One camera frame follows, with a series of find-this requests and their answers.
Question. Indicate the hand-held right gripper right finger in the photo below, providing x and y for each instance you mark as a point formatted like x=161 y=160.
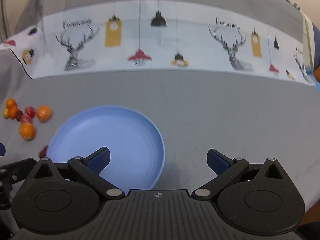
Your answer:
x=217 y=163

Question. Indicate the orange pillow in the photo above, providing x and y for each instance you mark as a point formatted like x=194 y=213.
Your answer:
x=317 y=72

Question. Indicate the blue plate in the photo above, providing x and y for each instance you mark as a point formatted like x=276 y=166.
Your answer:
x=112 y=130

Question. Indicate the small yellow fruit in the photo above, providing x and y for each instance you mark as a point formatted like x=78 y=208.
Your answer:
x=5 y=113

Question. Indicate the plastic-wrapped red tomato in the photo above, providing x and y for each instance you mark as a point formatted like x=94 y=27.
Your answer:
x=25 y=118
x=30 y=111

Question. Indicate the pale striped bedsheet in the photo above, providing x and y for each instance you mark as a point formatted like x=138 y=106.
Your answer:
x=307 y=37

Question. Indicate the blue cushion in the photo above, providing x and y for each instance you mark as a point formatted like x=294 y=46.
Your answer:
x=316 y=42

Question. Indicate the plastic-wrapped orange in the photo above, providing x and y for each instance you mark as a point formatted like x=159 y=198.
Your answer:
x=27 y=131
x=44 y=113

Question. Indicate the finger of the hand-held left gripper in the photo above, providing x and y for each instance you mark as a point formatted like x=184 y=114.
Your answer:
x=17 y=168
x=2 y=150

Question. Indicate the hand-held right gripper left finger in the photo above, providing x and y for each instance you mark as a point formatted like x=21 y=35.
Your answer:
x=100 y=161

